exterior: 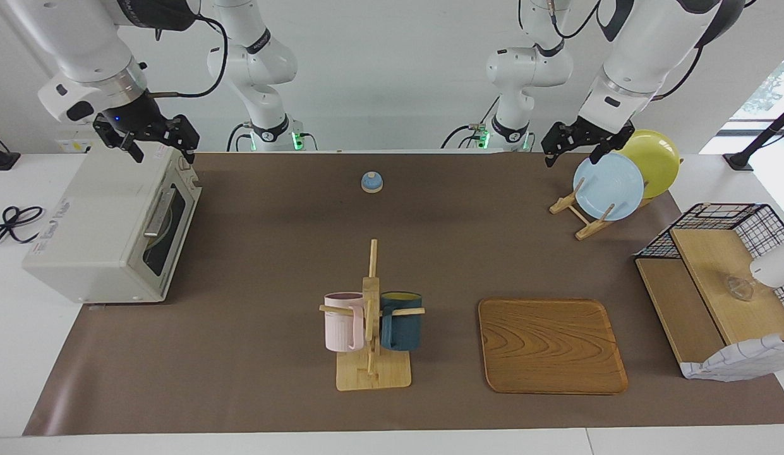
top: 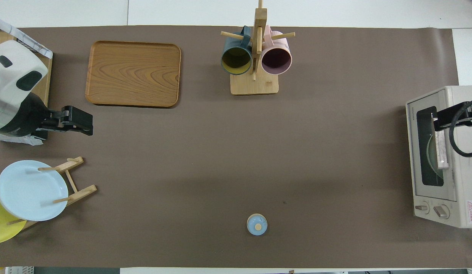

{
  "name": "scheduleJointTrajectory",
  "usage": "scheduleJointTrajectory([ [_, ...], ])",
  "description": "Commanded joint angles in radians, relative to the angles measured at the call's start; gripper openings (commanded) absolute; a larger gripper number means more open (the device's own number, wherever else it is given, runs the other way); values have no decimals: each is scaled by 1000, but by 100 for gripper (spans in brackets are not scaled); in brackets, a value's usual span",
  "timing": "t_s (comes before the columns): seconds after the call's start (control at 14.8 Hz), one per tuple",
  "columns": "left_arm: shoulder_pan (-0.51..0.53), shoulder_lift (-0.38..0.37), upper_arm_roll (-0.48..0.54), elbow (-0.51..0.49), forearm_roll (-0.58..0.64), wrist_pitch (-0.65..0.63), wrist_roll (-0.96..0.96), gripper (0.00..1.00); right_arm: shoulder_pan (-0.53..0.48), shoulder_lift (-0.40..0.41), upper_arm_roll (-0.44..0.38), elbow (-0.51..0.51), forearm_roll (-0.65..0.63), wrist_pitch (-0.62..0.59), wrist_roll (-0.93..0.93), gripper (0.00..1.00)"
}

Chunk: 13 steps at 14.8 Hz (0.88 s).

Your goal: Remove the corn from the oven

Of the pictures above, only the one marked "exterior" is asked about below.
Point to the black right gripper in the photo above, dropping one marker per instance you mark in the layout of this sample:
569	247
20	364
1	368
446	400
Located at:
142	123

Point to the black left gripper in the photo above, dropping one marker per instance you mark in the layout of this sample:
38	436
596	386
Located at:
587	136

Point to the glass oven door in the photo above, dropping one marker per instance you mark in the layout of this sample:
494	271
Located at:
177	215

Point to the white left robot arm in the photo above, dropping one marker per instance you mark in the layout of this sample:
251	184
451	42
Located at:
651	38

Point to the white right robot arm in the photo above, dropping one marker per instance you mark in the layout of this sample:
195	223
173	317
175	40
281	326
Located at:
82	38

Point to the white toaster oven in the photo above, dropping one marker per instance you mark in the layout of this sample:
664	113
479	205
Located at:
88	215

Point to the light blue plate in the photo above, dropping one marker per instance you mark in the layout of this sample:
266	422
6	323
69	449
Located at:
609	189

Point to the wooden plate rack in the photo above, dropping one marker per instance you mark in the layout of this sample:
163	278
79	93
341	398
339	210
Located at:
587	229

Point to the yellow plate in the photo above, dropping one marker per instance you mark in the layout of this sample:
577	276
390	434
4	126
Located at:
657	164

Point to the brown table mat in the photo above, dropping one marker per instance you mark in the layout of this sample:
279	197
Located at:
271	265

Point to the black table clamp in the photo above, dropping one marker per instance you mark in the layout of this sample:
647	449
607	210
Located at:
0	161

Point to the wooden shelf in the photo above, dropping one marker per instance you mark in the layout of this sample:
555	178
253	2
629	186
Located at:
714	265

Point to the wooden serving tray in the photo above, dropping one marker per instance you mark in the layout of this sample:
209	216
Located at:
549	347

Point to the small blue bell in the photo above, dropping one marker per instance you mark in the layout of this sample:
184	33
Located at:
371	182

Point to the clear glass cup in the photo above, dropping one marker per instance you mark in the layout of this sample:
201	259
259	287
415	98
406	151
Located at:
739	289

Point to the white rounded device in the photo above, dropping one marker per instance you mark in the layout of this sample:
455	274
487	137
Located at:
777	264

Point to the dark blue mug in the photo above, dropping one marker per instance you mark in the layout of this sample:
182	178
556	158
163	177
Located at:
404	328

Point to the pink mug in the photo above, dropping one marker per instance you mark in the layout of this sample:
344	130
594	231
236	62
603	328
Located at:
341	325

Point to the white checked cloth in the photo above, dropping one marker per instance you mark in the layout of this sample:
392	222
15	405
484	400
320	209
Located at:
739	363

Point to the wooden mug rack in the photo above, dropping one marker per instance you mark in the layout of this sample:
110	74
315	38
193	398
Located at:
371	373

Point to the white wall socket box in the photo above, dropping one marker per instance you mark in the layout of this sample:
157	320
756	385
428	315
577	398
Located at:
72	146

